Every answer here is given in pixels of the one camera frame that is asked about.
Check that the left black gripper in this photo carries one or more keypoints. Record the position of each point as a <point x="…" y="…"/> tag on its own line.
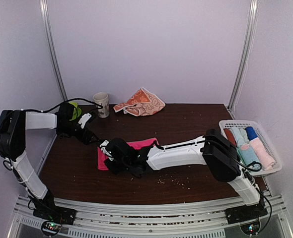
<point x="86" y="141"/>

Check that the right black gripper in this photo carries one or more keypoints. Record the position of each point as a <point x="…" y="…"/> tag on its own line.
<point x="113" y="170"/>

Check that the pink microfiber towel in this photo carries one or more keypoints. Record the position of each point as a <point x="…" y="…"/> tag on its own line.
<point x="101" y="157"/>

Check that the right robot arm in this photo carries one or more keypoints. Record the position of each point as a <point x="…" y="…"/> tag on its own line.
<point x="224" y="160"/>

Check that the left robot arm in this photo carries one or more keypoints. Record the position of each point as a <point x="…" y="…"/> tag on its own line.
<point x="13" y="126"/>

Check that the green plastic bowl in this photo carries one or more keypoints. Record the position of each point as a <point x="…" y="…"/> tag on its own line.
<point x="76" y="111"/>

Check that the beige ceramic mug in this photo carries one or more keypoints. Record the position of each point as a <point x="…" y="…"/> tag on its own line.
<point x="102" y="99"/>

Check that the orange patterned towel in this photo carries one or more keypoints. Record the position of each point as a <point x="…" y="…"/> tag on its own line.
<point x="142" y="103"/>

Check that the white plastic basket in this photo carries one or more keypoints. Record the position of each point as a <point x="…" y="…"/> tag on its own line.
<point x="277" y="165"/>

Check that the red rolled towel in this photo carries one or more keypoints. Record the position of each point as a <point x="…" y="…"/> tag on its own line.
<point x="230" y="136"/>

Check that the light blue rolled towel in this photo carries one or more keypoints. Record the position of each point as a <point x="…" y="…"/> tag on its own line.
<point x="240" y="136"/>

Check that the blue cartoon rolled towel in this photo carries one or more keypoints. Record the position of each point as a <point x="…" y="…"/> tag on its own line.
<point x="249" y="157"/>

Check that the dark blue rolled towel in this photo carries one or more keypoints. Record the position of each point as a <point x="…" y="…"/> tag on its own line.
<point x="251" y="134"/>

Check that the light pink rolled towel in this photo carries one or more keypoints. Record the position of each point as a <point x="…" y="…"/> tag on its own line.
<point x="265" y="159"/>

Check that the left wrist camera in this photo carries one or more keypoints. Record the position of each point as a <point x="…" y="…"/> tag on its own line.
<point x="86" y="118"/>

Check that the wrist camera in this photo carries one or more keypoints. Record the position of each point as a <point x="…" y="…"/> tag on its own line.
<point x="86" y="118"/>
<point x="117" y="148"/>

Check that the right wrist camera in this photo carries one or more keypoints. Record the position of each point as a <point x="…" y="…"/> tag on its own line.
<point x="117" y="148"/>

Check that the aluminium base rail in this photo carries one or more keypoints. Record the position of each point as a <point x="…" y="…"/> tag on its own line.
<point x="205" y="219"/>

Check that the right aluminium frame post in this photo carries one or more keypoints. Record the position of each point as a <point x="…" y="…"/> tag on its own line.
<point x="243" y="64"/>

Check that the aluminium frame post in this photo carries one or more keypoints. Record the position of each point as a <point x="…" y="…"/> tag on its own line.
<point x="51" y="47"/>
<point x="243" y="64"/>

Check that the left aluminium frame post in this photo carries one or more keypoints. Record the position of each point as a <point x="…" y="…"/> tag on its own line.
<point x="51" y="47"/>

